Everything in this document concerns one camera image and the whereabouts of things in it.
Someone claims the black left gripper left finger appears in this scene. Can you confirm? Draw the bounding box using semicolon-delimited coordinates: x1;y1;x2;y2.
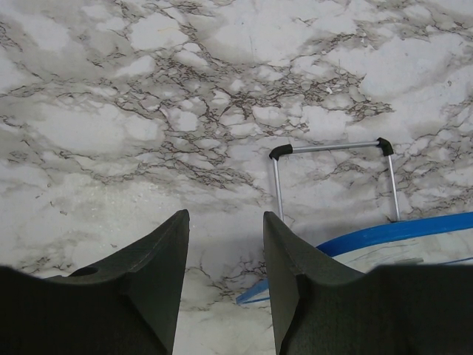
1;210;190;354

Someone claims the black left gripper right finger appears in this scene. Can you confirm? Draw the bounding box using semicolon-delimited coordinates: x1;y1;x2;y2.
263;212;472;354

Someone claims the blue framed small whiteboard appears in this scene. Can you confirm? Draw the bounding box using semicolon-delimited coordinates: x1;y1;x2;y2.
235;137;473;305

